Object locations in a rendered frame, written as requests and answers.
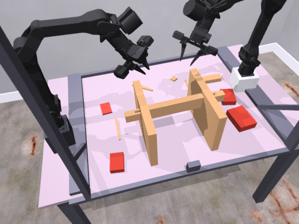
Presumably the tan wooden rail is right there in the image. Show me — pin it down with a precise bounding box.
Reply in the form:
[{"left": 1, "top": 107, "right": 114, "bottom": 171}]
[{"left": 124, "top": 90, "right": 225, "bottom": 123}]

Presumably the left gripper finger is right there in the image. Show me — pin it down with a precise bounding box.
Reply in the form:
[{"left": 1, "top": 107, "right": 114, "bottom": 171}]
[
  {"left": 142, "top": 58, "right": 150, "bottom": 70},
  {"left": 131, "top": 64, "right": 146, "bottom": 75}
]

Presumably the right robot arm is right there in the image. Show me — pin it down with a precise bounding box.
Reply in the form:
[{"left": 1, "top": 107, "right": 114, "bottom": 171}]
[{"left": 183, "top": 0, "right": 287, "bottom": 77}]

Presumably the tan wooden end board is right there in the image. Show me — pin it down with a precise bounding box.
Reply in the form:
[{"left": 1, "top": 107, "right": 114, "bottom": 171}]
[
  {"left": 133, "top": 80, "right": 158, "bottom": 166},
  {"left": 187, "top": 68, "right": 228, "bottom": 151}
]

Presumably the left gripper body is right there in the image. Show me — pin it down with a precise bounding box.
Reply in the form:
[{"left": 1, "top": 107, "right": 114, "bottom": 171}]
[{"left": 114, "top": 35, "right": 154, "bottom": 79}]

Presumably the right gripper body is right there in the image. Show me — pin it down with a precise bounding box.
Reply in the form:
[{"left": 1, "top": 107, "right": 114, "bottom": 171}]
[{"left": 172, "top": 23, "right": 218, "bottom": 56}]

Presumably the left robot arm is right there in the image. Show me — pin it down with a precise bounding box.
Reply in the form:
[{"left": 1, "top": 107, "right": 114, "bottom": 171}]
[{"left": 13, "top": 7, "right": 148, "bottom": 130}]

